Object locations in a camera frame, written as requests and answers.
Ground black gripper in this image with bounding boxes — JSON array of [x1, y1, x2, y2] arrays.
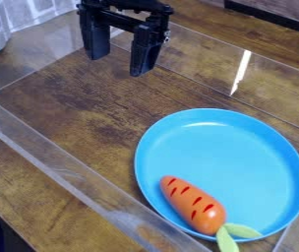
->
[[76, 0, 173, 77]]

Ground blue round plate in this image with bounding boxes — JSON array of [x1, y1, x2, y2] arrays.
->
[[133, 108, 299, 240]]

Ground orange toy carrot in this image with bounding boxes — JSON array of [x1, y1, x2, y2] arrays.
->
[[160, 175, 261, 252]]

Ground white checked curtain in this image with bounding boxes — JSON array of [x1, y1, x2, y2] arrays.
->
[[0, 0, 80, 50]]

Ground clear acrylic barrier front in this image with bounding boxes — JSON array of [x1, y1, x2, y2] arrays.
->
[[0, 105, 212, 252]]

